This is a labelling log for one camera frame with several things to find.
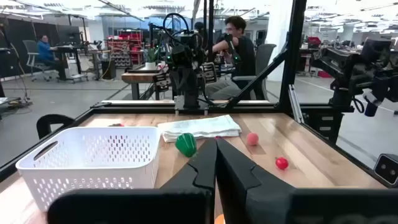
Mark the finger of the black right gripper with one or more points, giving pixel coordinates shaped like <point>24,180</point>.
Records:
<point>179,79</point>
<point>192,79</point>

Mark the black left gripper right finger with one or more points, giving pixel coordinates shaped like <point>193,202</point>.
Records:
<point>242,186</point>

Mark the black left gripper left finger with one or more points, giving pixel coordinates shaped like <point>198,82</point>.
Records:
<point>199,174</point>

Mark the green toy pepper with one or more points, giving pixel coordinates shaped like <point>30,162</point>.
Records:
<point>186,144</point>

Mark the red toy cherry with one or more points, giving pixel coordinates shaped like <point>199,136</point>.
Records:
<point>282,163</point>

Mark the pink toy peach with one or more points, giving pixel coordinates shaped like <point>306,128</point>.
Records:
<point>252,139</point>

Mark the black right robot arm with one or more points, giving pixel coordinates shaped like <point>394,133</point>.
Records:
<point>189,99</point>

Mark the black neighbouring robot arm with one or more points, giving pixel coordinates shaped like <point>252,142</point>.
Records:
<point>351,71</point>

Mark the small potted plant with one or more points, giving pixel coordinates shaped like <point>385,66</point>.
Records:
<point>150,65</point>

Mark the orange folded cloth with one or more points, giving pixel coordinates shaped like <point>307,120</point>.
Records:
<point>219,220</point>

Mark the wooden table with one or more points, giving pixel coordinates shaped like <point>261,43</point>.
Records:
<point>136,77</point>

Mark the white folded cloth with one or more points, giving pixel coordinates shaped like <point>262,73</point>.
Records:
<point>199,127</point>

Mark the person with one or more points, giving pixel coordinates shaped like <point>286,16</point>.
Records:
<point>242,53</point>
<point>45,51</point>

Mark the red parts rack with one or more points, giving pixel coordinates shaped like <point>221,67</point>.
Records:
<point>130,40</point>

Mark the grey office chair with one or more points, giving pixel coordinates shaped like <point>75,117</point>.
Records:
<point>265,59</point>
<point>29,49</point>

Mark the black drawer cabinet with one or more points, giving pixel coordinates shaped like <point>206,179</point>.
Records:
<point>314,124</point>

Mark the silver aluminium extrusions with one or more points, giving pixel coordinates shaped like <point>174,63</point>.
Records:
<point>293,102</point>

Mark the white perforated plastic basket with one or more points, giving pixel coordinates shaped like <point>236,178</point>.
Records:
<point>93,170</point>

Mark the black desk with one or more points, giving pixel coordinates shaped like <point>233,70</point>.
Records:
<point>66,48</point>

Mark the black computer monitor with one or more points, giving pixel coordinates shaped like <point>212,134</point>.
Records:
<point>68,34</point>

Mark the black aluminium rig frame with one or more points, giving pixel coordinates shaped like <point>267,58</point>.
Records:
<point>292,46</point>

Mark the black frame clamp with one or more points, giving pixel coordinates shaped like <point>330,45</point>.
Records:
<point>56,116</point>

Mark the black table-level camera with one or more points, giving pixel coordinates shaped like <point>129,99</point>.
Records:
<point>385,169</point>

